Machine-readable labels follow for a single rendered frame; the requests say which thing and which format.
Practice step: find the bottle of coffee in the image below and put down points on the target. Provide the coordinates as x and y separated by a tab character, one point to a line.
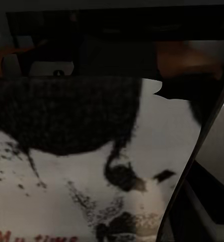
104	105

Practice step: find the shelf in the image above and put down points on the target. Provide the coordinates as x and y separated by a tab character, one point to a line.
211	157

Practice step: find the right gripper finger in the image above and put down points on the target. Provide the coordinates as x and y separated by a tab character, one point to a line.
197	214

